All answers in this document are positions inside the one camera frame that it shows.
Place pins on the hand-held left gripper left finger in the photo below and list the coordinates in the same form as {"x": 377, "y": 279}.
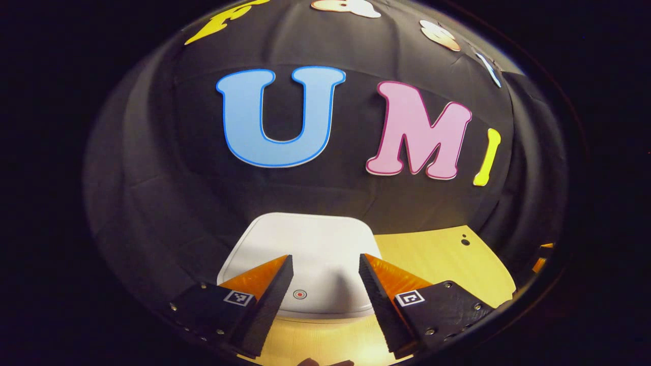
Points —
{"x": 269, "y": 315}

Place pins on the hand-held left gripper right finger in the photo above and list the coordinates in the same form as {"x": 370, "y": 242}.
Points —
{"x": 384, "y": 315}

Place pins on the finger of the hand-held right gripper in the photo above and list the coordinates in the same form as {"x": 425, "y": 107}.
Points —
{"x": 539, "y": 265}

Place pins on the white desktop garbage bin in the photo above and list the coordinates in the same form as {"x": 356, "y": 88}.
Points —
{"x": 310, "y": 244}

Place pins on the wooden desktop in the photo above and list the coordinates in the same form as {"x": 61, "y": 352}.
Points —
{"x": 432, "y": 259}

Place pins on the black backdrop cloth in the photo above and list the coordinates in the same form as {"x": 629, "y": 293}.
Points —
{"x": 346, "y": 198}

